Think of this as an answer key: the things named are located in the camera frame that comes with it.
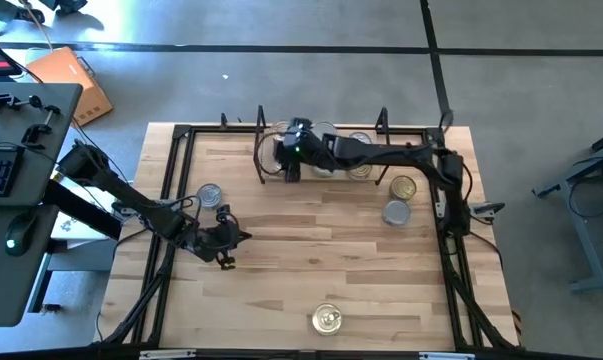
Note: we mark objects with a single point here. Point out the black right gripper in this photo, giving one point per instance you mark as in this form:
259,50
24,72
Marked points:
306,150

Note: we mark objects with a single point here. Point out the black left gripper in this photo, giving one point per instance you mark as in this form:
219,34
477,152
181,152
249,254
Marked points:
213,245

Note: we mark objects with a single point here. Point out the Bumble Bee light tuna can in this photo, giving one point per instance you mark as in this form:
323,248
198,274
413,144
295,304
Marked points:
323,173
328,127

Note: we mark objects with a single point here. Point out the Wild Planet pink salmon can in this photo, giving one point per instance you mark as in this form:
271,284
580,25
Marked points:
280,129

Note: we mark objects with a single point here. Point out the green label tuna can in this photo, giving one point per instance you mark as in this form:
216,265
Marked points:
209,195

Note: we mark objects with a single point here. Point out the Wild Planet albacore tuna can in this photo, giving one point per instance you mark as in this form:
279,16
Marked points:
359,136

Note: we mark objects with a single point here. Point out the silver-lidded seafood can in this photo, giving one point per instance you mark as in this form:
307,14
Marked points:
396,212

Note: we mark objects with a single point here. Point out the pink salmon can pull-tab lid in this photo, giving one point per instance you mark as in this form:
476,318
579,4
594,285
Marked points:
326,318

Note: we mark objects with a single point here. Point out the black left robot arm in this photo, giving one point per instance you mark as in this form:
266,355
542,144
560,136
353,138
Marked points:
131,200

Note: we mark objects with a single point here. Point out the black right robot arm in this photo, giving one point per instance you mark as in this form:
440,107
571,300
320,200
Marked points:
396,152

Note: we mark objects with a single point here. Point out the wooden shelf with black legs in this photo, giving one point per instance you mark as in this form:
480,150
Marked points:
267,160

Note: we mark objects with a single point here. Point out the black mounting beam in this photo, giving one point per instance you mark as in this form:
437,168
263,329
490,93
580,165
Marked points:
81,210

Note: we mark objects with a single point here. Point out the white printed paper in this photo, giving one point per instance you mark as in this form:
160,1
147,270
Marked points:
73,227

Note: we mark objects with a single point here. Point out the black computer mouse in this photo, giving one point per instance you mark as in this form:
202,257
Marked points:
21,232

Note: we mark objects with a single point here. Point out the black desk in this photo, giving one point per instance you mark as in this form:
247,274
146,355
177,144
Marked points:
31,165
1,280

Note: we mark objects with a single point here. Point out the black desk clamp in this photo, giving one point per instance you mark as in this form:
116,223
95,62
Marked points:
41,127
1,102

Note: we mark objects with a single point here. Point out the orange box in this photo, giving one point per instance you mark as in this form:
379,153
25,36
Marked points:
66,80

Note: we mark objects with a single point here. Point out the black chair base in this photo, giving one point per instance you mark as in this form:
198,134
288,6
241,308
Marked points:
68,5

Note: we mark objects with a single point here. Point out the grey metal stand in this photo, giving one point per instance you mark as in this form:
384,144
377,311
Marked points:
588,240

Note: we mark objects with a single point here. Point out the person's foot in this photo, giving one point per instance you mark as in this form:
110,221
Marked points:
11,12

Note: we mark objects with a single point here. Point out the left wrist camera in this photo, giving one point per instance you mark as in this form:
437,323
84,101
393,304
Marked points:
228,222

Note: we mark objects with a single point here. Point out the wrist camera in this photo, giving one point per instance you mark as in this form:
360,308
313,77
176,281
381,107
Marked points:
228,222
301,125

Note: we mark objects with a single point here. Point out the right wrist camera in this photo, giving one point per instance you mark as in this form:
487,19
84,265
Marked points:
301,125

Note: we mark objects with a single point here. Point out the black metal table frame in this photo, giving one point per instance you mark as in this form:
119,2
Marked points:
216,131

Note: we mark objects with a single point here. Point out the black diagonal frame strut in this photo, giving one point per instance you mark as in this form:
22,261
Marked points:
473,300
146,295

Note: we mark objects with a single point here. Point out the silver metal bracket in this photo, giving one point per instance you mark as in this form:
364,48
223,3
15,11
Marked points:
167,354
446,356

